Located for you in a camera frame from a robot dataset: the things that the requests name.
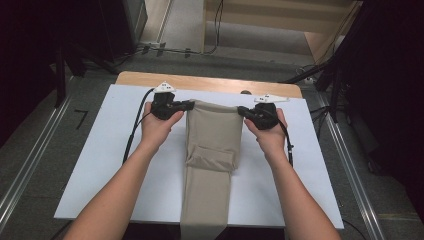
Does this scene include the person's right hand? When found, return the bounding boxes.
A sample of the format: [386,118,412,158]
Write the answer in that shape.
[243,108,288,158]

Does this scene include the dark cabinet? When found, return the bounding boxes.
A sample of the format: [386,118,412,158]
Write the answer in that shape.
[99,0,148,63]

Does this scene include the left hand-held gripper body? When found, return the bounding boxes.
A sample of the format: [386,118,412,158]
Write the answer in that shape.
[149,81,184,121]

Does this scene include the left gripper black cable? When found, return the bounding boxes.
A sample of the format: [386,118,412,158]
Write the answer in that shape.
[122,87,156,165]

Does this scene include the black floor cables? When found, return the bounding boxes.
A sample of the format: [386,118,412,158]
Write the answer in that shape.
[309,105,334,141]

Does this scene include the white table cover board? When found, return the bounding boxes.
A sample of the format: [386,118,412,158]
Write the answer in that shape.
[53,83,345,230]

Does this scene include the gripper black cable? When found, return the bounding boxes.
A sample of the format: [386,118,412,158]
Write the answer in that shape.
[122,87,156,165]
[276,116,295,168]

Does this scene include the light wooden cabinet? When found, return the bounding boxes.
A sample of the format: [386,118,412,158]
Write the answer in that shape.
[201,0,361,64]

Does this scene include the black stand legs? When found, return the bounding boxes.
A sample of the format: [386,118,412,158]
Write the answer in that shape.
[54,43,118,108]
[283,56,351,124]

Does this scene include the metal floor rail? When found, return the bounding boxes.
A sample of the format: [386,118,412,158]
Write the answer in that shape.
[316,91,388,240]
[0,96,73,231]

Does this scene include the beige pants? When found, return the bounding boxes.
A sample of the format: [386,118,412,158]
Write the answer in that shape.
[179,98,244,240]

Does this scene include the person's left hand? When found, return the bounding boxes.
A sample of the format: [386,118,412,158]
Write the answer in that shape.
[140,101,185,149]

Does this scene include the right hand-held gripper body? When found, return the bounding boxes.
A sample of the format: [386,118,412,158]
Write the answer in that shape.
[248,94,290,131]

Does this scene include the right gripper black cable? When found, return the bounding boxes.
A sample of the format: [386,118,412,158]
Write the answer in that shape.
[276,116,295,168]

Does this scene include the black hanging cable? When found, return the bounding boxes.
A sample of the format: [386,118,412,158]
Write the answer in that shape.
[203,0,224,55]

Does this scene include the floor power strip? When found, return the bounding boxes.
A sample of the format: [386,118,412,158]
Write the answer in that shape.
[139,41,168,57]

